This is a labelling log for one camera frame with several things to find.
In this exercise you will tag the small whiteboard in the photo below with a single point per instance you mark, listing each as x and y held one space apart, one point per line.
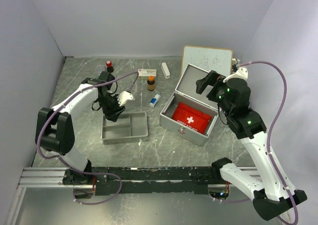
207 58

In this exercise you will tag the aluminium frame rail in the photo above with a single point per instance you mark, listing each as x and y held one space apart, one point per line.
53 176

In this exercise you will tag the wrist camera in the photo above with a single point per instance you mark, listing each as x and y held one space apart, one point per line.
241 73
124 97

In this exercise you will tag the red first aid kit pouch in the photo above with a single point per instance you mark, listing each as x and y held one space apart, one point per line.
191 118

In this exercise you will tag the black bottle red cap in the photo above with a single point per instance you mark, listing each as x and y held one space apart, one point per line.
109 66

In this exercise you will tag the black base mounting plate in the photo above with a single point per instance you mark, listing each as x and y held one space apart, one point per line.
143 187

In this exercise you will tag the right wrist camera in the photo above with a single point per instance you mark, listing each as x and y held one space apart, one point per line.
241 73

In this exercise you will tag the white blue tube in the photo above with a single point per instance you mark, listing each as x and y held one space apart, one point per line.
154 100

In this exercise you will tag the grey metal case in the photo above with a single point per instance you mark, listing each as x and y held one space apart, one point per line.
185 92

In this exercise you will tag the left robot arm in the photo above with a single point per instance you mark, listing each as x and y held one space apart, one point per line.
55 137

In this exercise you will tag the brown medicine bottle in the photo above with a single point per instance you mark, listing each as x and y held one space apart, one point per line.
151 83

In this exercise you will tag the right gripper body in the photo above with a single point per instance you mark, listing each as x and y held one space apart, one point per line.
218 90

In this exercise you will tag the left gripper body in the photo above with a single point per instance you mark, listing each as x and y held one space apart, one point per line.
110 111

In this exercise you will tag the grey plastic divided tray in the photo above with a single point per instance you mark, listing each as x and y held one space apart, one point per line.
129 128

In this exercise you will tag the white red medicine box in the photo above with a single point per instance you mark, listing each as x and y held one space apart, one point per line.
146 73

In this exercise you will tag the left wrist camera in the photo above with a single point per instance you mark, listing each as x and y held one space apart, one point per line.
124 97

